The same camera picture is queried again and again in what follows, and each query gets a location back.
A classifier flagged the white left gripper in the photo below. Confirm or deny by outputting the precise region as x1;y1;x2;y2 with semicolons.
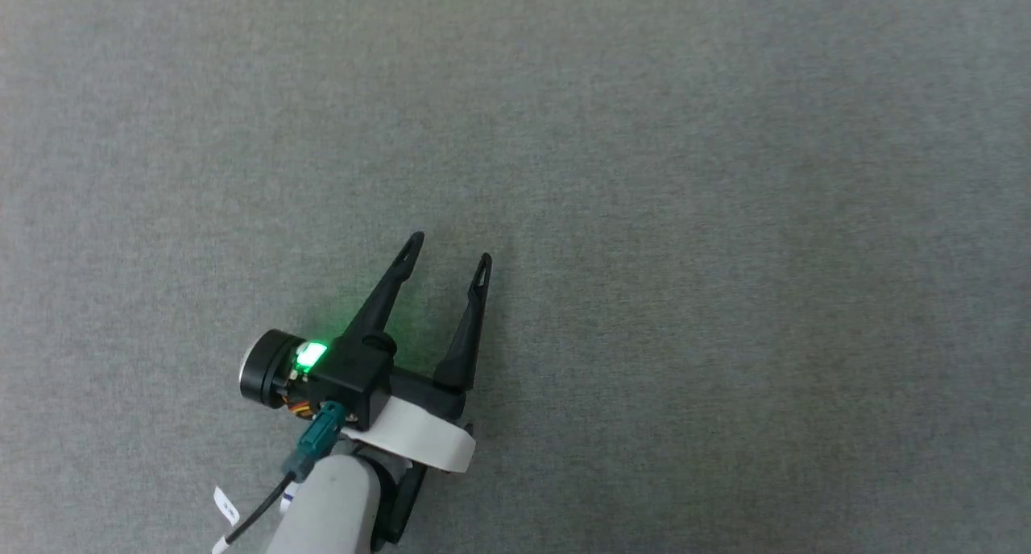
238;230;494;552

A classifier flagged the grey fabric sofa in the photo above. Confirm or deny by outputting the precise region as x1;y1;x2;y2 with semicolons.
0;0;1031;554

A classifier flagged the left camera cable teal plug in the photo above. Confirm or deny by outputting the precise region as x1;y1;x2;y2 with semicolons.
214;402;348;554

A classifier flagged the white cable label tag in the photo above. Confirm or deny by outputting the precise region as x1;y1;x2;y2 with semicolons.
211;485;242;554

